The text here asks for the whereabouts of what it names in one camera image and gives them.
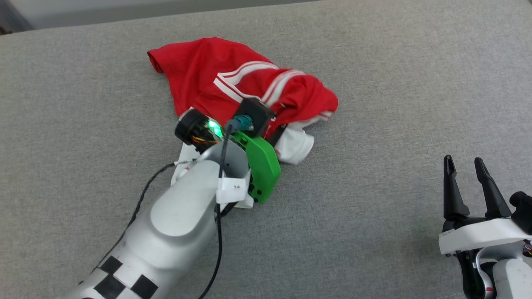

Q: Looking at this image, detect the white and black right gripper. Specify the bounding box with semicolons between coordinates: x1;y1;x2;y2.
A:
438;154;532;256

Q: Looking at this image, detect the black cable with teal plug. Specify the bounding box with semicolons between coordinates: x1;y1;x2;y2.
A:
199;115;255;299

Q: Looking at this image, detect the white paper label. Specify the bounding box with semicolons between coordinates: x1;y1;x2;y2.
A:
216;176;252;204

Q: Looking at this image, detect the red and white garment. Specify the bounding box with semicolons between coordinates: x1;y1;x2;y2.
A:
148;37;339;208

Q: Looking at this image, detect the thin black cable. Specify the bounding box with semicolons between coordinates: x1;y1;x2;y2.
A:
89;160;196;274

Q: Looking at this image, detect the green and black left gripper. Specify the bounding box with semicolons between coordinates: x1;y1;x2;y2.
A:
175;107;288;205

